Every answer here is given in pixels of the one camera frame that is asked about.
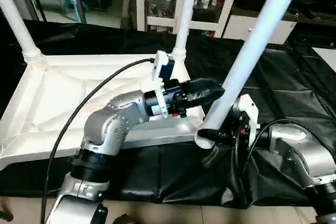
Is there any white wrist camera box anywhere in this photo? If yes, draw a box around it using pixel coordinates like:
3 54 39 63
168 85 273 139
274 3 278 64
152 50 175 82
233 93 261 146

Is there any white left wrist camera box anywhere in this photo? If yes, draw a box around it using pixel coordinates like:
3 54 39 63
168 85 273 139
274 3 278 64
152 50 175 82

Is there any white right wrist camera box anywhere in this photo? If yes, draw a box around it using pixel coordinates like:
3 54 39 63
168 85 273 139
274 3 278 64
233 93 261 146

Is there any white plastic table leg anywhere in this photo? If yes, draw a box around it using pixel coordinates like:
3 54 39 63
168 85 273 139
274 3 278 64
194 0 308 151
171 0 200 61
0 0 46 65

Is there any white glass-door cabinet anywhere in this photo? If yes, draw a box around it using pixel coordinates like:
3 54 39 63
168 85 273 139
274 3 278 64
135 0 244 39

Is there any white drawer unit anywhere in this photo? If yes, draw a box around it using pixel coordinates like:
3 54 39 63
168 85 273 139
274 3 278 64
223 14 298 46

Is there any white flat board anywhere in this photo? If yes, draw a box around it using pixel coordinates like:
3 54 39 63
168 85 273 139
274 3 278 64
313 47 336 73

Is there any dark low sideboard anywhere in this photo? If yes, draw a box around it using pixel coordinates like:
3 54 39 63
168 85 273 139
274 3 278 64
286 0 336 49

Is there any white plastic table top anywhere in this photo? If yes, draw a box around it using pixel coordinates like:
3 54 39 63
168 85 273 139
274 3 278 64
0 53 212 172

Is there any black work mat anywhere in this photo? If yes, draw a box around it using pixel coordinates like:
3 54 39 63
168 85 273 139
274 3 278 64
0 18 336 208

